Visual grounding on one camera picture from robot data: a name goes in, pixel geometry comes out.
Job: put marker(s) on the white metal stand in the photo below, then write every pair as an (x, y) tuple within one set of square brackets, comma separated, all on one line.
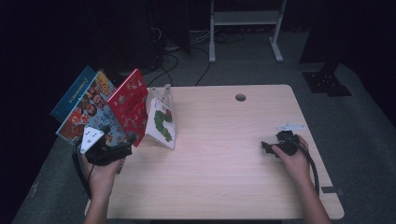
[(246, 17)]

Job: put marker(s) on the black stand with floor plate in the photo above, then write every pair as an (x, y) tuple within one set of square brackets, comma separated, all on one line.
[(327, 82)]

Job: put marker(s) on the clear acrylic book rack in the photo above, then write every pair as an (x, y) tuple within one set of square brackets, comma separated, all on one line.
[(168, 92)]

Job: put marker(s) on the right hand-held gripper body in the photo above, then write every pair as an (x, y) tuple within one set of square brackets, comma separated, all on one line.
[(288, 144)]

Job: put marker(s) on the person's left hand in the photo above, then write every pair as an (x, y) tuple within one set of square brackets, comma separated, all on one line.
[(99, 180)]

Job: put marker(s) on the dark stand with base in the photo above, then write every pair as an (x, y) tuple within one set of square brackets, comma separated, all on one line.
[(124, 70)]

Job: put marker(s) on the colourful animal picture book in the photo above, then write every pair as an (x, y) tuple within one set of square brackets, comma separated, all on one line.
[(90, 109)]

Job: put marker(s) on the person's right hand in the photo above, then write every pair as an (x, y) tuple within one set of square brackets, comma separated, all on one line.
[(299, 165)]

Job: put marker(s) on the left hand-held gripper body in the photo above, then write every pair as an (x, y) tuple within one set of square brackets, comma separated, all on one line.
[(106, 154)]

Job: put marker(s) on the white caterpillar picture book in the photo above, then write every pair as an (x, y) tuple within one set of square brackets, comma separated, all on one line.
[(162, 124)]

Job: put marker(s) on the red picture book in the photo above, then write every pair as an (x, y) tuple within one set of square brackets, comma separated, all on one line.
[(130, 102)]

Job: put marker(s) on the black tape piece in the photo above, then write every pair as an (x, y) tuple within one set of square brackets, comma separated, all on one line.
[(332, 190)]

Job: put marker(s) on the blue monster picture book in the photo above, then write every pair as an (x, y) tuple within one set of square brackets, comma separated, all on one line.
[(73, 93)]

